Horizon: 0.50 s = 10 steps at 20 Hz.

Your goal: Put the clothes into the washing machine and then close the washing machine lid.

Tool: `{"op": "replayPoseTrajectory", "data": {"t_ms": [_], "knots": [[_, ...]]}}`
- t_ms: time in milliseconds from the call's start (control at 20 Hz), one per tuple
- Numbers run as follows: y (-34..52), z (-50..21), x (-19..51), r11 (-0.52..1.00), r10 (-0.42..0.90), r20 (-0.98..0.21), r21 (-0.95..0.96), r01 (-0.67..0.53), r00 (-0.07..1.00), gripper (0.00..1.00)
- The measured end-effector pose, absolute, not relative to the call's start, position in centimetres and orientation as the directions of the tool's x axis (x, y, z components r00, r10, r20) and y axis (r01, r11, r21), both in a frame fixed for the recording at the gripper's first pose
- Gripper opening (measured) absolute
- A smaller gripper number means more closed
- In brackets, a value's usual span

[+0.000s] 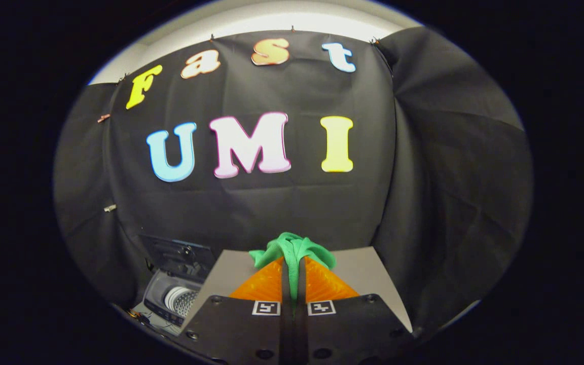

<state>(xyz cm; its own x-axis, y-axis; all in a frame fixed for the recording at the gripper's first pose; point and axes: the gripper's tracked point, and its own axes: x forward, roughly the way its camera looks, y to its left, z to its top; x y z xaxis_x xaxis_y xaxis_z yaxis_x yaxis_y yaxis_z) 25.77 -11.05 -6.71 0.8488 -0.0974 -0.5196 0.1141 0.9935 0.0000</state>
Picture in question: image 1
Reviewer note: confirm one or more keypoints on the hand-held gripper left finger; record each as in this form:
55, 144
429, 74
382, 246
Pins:
286, 291

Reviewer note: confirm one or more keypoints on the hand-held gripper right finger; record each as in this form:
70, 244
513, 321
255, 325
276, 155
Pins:
348, 329

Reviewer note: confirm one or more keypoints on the green shirt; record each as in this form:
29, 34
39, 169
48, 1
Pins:
292, 248

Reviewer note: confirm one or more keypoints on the grey washing machine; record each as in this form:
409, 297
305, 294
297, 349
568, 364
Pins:
162, 300

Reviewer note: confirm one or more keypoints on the black backdrop cloth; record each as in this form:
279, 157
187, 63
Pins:
271, 203

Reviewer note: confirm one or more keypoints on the silver clip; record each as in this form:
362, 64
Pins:
110, 208

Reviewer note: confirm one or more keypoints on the copper clip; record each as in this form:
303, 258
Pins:
103, 117

